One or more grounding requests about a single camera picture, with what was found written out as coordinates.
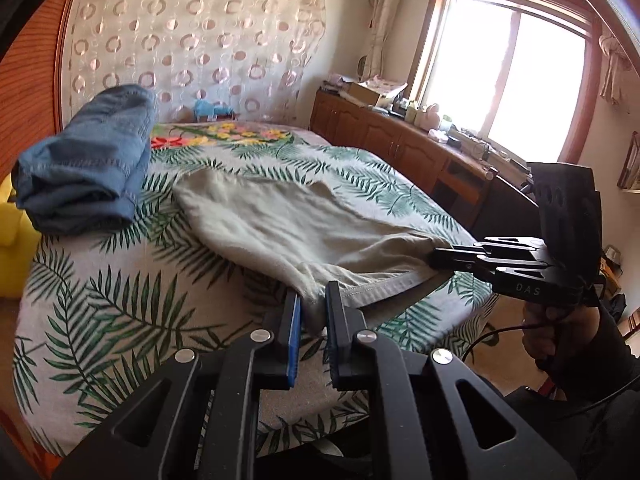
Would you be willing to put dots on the circle patterned sheer curtain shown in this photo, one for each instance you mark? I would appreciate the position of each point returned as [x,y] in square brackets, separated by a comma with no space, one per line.
[200,35]

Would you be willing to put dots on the small black case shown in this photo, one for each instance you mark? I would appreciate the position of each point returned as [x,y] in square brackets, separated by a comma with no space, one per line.
[453,141]

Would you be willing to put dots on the pale detergent jug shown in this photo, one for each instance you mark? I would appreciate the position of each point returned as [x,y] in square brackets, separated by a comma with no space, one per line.
[428,116]

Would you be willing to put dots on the yellow plush toy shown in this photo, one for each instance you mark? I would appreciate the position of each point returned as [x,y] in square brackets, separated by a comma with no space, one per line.
[15,220]

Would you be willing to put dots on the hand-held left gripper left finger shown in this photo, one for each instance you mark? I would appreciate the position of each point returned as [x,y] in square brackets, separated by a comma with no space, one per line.
[295,345]

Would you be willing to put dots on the grey pants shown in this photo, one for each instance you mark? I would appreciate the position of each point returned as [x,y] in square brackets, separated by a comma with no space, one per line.
[280,230]

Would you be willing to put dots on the blue plastic bag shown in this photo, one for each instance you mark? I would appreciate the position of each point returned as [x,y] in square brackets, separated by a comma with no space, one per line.
[210,109]

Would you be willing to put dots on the stack of papers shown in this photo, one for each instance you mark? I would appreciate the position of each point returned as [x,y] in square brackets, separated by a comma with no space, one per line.
[334,83]

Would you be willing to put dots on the leaf print bed sheet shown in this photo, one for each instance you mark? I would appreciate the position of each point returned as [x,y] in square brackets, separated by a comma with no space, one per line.
[125,320]

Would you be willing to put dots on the beige window curtain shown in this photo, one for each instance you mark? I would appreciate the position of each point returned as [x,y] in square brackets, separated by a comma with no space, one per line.
[615,70]
[385,20]

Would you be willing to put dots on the person's right hand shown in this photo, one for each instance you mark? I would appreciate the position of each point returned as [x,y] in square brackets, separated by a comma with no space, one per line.
[545,325]

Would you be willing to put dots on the person's dark clothing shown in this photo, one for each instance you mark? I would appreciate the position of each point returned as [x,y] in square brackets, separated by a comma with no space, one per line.
[575,440]

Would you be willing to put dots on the wooden cabinet counter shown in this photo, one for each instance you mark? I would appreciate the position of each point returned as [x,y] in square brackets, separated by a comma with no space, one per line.
[390,150]

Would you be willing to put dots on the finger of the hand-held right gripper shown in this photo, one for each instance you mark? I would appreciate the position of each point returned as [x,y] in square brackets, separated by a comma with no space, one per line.
[455,253]
[455,264]

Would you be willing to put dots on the small round mirror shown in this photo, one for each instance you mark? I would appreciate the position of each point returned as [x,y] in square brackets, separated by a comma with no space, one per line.
[361,66]

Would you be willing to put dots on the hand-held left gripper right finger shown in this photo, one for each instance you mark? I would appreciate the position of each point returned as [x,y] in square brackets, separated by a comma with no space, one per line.
[332,340]

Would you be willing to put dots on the green capped bottle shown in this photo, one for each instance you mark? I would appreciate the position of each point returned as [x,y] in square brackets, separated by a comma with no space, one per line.
[446,125]

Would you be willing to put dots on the floral bed blanket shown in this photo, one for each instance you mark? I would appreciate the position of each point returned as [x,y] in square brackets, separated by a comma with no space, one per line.
[225,135]

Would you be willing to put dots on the wooden louvered wardrobe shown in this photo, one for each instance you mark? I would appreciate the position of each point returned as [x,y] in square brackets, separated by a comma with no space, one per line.
[30,85]

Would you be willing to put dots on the wooden framed window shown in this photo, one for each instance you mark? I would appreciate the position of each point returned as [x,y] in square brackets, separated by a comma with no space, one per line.
[500,70]

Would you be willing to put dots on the open cardboard box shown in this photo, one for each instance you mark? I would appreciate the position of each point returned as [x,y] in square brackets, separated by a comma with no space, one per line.
[362,95]

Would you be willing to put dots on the white patterned bag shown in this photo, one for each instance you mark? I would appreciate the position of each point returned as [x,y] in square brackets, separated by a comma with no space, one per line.
[387,85]

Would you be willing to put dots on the white tissue pack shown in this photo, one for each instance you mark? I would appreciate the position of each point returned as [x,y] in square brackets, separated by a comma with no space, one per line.
[438,136]

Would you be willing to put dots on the folded blue jeans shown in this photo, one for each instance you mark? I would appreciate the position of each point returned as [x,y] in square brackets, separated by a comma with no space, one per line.
[85,170]

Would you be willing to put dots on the person's right forearm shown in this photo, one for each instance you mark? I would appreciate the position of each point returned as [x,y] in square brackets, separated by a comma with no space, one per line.
[605,355]

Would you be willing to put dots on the wooden wall shelf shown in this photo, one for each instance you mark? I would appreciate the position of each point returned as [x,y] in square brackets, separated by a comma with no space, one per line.
[629,165]

